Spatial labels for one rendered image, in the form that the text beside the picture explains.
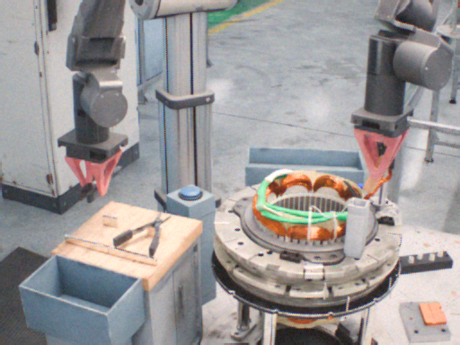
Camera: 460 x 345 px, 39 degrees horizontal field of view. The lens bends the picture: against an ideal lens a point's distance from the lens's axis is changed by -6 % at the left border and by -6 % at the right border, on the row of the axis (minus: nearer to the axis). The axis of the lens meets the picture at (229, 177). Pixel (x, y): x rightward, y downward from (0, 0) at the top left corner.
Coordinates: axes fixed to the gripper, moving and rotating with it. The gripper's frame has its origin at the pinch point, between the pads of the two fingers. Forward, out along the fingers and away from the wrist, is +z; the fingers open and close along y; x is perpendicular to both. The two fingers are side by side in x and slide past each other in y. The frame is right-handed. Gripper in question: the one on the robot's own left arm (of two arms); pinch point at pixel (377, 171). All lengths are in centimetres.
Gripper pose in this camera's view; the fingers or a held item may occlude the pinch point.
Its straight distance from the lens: 98.9
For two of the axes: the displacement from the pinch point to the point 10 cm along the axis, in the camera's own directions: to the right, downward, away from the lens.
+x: -8.5, -2.1, 4.8
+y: 5.2, -2.9, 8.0
